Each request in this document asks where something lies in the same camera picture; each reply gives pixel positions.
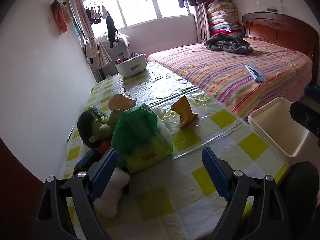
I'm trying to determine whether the green and white plastic pack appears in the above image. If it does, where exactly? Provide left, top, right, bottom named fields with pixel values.
left=126, top=115, right=174, bottom=174

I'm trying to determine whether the white plastic bin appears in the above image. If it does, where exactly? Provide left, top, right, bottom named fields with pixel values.
left=247, top=97, right=313, bottom=165

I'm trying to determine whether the wooden headboard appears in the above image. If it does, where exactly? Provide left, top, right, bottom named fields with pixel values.
left=241, top=12, right=320, bottom=60

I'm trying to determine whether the black hanging garment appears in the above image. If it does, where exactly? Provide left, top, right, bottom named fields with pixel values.
left=105, top=12, right=119, bottom=48

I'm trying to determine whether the orange cloth on hook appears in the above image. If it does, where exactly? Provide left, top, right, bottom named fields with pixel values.
left=51, top=0, right=73, bottom=34

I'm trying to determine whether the pink curtain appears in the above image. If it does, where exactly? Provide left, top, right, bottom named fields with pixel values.
left=194, top=2, right=210, bottom=43
left=64, top=0, right=113, bottom=69

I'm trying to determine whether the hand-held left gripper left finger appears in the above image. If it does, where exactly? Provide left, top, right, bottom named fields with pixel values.
left=29, top=149, right=119, bottom=240

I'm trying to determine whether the green plush toy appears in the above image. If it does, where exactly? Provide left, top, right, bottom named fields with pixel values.
left=74, top=106, right=120, bottom=175

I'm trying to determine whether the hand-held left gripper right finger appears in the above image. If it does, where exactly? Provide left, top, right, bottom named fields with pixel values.
left=201, top=147, right=294, bottom=240

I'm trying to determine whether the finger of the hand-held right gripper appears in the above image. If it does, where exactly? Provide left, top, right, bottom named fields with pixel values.
left=304, top=84, right=320, bottom=102
left=289, top=101, right=320, bottom=145

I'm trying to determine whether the stack of folded quilts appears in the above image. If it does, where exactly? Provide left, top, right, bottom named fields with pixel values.
left=206, top=0, right=243, bottom=39

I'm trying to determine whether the white fluffy cloth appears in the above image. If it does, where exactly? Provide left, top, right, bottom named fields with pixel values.
left=94, top=169, right=131, bottom=218

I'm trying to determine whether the round sock drying hanger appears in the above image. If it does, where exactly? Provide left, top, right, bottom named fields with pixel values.
left=85, top=2, right=109, bottom=25

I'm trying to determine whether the brown torn paper piece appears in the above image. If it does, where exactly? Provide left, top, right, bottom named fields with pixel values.
left=108, top=94, right=137, bottom=112

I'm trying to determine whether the window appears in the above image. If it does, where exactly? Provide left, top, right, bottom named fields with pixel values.
left=80, top=0, right=198, bottom=29

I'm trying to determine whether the yellow wrapper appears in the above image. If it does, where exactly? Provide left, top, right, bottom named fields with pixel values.
left=171, top=96, right=198, bottom=130

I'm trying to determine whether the dark grey blanket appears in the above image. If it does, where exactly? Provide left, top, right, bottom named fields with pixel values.
left=204, top=34, right=253, bottom=55

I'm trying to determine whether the white storage caddy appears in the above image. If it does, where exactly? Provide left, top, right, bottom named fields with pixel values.
left=115, top=53, right=148, bottom=77

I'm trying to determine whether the white washing machine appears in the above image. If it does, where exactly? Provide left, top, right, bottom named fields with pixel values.
left=99, top=42, right=130, bottom=77

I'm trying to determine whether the striped bed with wooden headboard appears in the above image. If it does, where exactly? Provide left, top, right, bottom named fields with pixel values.
left=147, top=37, right=313, bottom=120

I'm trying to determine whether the white lace cover cloth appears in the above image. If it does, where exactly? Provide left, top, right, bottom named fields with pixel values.
left=97, top=31, right=131, bottom=48

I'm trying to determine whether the green plastic bag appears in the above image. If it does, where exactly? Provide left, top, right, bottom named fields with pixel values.
left=111, top=104, right=159, bottom=168

